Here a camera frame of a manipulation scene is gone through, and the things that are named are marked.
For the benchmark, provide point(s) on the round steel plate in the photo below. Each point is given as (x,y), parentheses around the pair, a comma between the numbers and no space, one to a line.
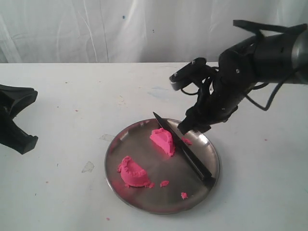
(134,141)

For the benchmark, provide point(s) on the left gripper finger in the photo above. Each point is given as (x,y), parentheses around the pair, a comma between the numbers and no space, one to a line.
(13,137)
(15,99)

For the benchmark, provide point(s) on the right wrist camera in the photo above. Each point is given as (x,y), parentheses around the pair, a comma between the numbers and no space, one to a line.
(193,72)

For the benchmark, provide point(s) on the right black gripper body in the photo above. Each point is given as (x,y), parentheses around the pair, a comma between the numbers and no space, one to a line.
(217,99)

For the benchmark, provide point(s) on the white backdrop curtain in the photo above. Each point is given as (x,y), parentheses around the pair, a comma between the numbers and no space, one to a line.
(129,31)

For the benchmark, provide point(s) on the pink clay half piece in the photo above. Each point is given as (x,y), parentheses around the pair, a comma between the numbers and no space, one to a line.
(164,140)

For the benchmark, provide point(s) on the pink crumb near knife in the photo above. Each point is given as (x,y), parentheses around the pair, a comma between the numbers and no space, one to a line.
(186,141)

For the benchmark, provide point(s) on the pink crumb centre bottom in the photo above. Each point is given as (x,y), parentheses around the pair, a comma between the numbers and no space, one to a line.
(164,183)

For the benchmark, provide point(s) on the pink crumb lower right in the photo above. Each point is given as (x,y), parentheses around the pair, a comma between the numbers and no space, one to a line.
(184,195)

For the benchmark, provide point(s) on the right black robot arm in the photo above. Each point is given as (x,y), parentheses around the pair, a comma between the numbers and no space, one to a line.
(273,54)

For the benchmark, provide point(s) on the black kitchen knife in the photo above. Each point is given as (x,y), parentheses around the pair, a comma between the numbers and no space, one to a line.
(199,168)

